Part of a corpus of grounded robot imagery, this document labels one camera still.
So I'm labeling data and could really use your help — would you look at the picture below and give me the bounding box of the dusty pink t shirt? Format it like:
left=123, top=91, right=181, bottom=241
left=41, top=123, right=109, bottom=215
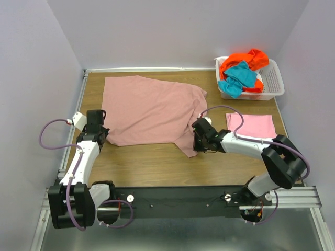
left=102, top=75, right=207, bottom=158

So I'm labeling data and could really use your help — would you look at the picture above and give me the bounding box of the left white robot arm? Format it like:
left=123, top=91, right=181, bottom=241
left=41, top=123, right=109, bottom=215
left=48, top=109, right=116, bottom=231

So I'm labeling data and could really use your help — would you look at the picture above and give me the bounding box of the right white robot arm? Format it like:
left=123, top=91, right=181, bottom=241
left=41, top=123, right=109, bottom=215
left=192, top=118, right=310, bottom=205

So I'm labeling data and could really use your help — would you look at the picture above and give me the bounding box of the folded bright pink t shirt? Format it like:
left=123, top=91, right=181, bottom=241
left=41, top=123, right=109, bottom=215
left=226, top=112, right=277, bottom=138

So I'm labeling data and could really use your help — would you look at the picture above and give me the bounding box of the teal t shirt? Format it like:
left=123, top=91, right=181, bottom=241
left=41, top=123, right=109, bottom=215
left=218, top=60, right=257, bottom=99

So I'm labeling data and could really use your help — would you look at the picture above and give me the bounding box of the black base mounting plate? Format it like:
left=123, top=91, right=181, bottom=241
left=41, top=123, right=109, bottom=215
left=98, top=185, right=272, bottom=220

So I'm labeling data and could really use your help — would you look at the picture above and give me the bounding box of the white plastic laundry basket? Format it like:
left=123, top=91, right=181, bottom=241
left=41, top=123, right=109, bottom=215
left=215, top=56, right=285, bottom=101

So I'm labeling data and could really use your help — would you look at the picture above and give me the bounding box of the orange t shirt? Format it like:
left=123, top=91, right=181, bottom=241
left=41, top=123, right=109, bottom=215
left=220, top=49, right=269, bottom=93

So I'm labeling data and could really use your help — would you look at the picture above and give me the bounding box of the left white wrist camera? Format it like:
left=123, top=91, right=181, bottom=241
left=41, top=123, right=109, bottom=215
left=66, top=111, right=87, bottom=131

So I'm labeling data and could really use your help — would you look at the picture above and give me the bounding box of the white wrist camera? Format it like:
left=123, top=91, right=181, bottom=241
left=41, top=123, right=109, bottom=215
left=199, top=113, right=212, bottom=125
left=66, top=111, right=87, bottom=131

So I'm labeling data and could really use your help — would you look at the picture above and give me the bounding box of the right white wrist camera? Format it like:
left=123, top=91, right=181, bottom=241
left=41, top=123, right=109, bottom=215
left=199, top=113, right=212, bottom=125

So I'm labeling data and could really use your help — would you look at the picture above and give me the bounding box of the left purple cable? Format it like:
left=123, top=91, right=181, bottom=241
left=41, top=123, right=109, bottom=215
left=39, top=119, right=135, bottom=232

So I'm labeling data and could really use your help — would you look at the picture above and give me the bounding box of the aluminium frame rail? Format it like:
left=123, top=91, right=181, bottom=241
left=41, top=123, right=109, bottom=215
left=30, top=68, right=334, bottom=250

